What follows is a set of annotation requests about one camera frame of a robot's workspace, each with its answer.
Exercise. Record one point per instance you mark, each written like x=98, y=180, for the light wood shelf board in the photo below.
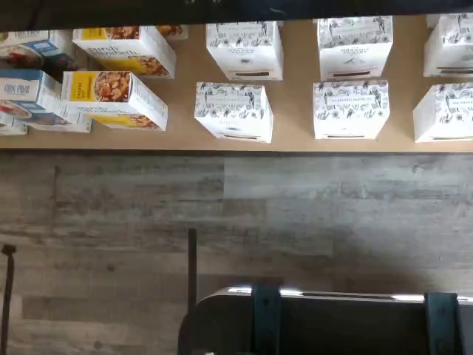
x=182, y=111

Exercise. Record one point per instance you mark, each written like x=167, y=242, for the black pole with foot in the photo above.
x=8, y=296

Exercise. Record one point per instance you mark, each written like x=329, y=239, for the black and white bin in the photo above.
x=332, y=329

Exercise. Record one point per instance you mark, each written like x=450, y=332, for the yellow white granola box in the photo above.
x=114, y=96
x=125, y=50
x=171, y=31

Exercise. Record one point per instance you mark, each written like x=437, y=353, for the white floral print box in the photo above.
x=443, y=114
x=233, y=111
x=351, y=111
x=451, y=48
x=244, y=51
x=354, y=51

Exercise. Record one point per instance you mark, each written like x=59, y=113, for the black metal shelf frame bar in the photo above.
x=111, y=11

